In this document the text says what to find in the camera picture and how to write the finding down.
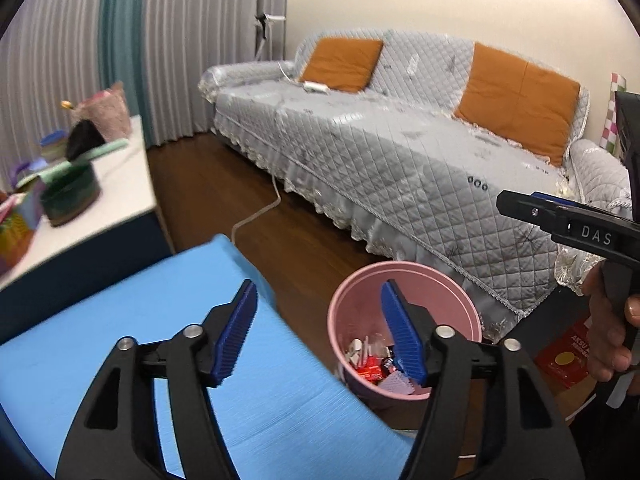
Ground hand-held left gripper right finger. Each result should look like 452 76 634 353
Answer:
380 281 586 480

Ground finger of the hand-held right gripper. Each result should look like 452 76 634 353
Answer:
496 190 568 243
529 191 571 209

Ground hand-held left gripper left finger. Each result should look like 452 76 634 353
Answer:
55 279 259 480

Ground lavender patterned paper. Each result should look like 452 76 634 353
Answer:
380 372 418 396

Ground small red wrapper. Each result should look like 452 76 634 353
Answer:
351 355 387 384

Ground pink plastic bin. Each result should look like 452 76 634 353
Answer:
327 261 483 401

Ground person's right hand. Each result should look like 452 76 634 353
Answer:
582 265 640 386

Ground blue table mat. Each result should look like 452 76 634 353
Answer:
0 234 416 480

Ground pink green checkered bag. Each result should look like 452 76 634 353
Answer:
597 72 628 153

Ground large orange cushion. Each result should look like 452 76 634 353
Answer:
452 42 582 168

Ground red cardboard box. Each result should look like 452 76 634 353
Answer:
534 317 601 391

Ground sofa with grey quilted cover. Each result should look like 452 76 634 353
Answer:
198 30 636 321

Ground white topped coffee table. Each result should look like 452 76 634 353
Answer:
0 115 176 341

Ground dark green round bowl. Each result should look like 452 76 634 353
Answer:
40 164 103 227

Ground mint green flat tray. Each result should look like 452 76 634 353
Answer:
37 139 130 181

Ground small orange cushion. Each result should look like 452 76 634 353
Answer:
299 37 384 93

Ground colourful striped box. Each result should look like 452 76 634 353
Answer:
0 192 46 273

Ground pink woven basket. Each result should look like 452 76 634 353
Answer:
70 81 132 138

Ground blue green stacked bowls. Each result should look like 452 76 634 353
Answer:
40 131 68 161

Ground purple plastic jug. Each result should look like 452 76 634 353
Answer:
11 160 38 186

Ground grey curtain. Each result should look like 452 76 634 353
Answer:
0 0 108 176
142 0 288 143

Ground teal curtain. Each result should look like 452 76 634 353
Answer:
97 0 156 126

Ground thick white power cable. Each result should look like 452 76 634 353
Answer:
231 62 301 241

